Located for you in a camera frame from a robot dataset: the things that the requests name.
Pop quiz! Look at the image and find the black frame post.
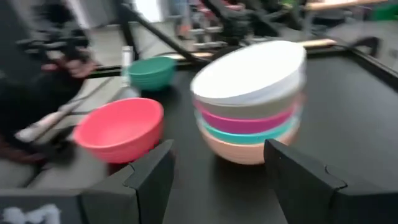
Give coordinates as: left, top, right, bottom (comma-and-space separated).
116, 0, 139, 62

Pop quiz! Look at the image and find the aluminium extrusion bar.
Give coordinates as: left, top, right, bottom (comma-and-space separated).
121, 45, 135, 88

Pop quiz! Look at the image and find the white bowl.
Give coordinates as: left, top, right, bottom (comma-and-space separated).
189, 40, 308, 107

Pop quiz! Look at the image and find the coral red bowl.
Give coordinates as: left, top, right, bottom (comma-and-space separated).
72, 97, 165, 165

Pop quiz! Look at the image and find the black clamp handle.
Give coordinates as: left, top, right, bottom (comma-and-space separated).
340, 35, 382, 59

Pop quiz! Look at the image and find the beige bowl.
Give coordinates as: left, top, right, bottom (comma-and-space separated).
193, 93, 305, 120

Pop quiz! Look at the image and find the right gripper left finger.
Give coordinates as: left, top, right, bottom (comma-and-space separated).
0, 139, 176, 224

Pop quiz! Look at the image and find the green bowl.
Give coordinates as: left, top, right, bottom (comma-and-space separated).
126, 56, 178, 92

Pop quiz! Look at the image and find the pink bowl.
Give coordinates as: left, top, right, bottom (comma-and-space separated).
192, 102, 300, 136

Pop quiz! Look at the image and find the person's hand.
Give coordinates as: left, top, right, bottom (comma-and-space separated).
41, 57, 97, 79

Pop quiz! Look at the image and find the peach bowl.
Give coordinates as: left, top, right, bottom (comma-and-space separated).
197, 123, 301, 166

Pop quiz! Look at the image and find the teal bowl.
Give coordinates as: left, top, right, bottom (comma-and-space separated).
195, 113, 301, 146

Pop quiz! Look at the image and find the pale grey bar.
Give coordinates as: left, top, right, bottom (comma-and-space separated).
14, 98, 83, 143

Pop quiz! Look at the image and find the black diagonal frame brace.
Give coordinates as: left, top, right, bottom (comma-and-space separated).
124, 4, 214, 65

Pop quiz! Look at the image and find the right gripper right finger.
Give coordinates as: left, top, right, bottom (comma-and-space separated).
263, 138, 398, 224

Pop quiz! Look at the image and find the person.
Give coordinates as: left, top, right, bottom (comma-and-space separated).
0, 0, 97, 164

